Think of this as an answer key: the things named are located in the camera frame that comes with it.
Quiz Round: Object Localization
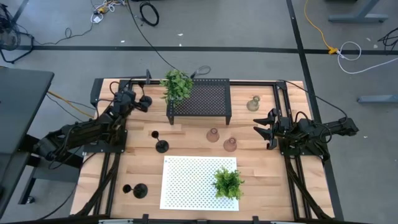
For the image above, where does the pink glass candle holder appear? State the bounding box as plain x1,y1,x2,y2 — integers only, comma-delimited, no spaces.
206,127,220,144
223,137,238,153

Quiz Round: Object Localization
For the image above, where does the black perforated metal shelf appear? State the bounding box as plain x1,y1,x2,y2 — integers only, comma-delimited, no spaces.
166,78,233,126

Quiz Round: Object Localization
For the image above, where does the white power strip with cables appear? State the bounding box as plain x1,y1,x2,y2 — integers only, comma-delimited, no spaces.
90,0,127,24

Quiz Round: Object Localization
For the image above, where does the black aluminium table frame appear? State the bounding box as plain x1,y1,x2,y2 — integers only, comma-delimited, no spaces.
70,76,345,224

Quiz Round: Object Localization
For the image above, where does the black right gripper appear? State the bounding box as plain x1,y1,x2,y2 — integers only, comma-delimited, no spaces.
253,108,292,151

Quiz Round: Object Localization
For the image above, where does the black desk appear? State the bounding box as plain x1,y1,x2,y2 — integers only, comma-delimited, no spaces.
0,67,55,217

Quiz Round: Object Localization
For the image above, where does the yellow extension cable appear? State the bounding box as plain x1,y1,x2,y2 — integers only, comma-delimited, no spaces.
303,0,339,55

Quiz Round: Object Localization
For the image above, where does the grey metal bar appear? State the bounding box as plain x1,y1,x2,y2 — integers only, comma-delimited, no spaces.
357,95,398,103

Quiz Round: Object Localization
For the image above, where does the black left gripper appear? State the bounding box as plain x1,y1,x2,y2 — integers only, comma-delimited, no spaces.
114,89,147,115

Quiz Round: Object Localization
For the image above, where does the coiled black cable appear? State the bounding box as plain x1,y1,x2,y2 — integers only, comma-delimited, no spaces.
139,1,160,27

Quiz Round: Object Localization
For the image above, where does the white perforated metal shelf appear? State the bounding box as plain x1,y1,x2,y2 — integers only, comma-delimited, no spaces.
159,155,240,212

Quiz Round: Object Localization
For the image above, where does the orange cable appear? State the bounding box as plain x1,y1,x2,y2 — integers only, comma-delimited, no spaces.
46,90,94,118

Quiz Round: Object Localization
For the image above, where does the grey looped cable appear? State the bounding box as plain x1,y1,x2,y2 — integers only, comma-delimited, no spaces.
190,65,211,79

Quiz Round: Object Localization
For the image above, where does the grey table leg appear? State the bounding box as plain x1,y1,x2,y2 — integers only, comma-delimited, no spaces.
328,0,389,23

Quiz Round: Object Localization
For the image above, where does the white cable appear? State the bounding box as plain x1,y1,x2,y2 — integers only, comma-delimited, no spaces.
336,41,398,75

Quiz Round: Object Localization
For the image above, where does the black desk leg frame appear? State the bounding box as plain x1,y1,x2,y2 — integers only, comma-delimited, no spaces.
17,132,85,206

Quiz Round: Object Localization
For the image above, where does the green glass candle holder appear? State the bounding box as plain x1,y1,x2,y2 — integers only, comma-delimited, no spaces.
246,95,261,112

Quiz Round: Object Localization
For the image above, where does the long thin black cable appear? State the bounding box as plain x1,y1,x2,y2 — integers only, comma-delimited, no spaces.
126,0,175,71

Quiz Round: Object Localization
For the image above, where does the black cable bundle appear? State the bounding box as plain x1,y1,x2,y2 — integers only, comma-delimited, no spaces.
377,27,398,52

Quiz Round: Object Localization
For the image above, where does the green fern plant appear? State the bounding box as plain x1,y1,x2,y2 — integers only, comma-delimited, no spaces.
211,167,246,200

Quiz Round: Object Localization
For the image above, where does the broad-leaf plant in white pot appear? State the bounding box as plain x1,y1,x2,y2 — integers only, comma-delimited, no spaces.
159,68,194,108

